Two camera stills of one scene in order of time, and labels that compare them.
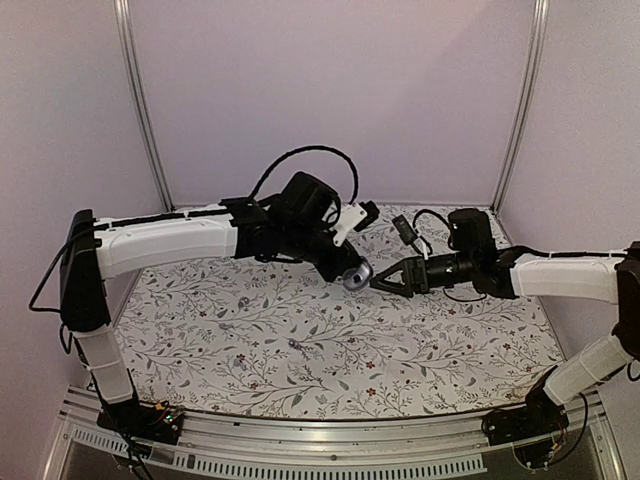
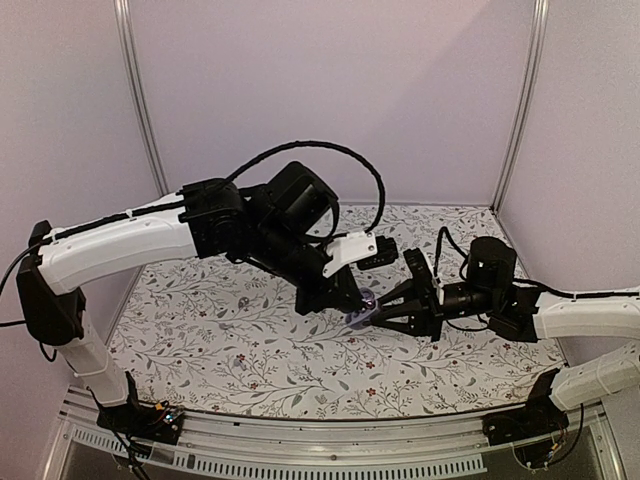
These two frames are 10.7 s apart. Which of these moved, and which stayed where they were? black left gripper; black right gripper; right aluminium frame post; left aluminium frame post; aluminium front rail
Moved: black right gripper; black left gripper
Stayed: right aluminium frame post; left aluminium frame post; aluminium front rail
